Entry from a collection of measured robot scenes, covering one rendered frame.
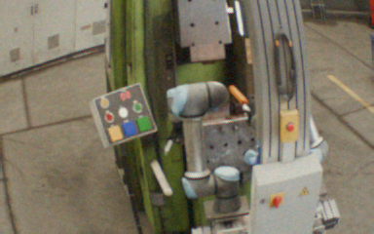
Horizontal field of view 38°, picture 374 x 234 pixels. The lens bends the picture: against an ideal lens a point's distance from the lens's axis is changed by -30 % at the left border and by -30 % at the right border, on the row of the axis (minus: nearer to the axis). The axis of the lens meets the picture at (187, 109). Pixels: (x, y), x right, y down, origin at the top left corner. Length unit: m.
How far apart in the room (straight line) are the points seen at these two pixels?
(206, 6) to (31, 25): 5.41
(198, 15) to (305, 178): 1.65
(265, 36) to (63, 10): 6.70
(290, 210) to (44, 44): 6.90
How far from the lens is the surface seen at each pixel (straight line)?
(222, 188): 3.41
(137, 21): 4.29
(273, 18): 2.83
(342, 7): 11.93
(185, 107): 3.27
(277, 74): 2.88
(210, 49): 4.27
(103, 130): 4.04
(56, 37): 9.40
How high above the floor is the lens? 2.53
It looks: 21 degrees down
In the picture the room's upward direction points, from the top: 4 degrees counter-clockwise
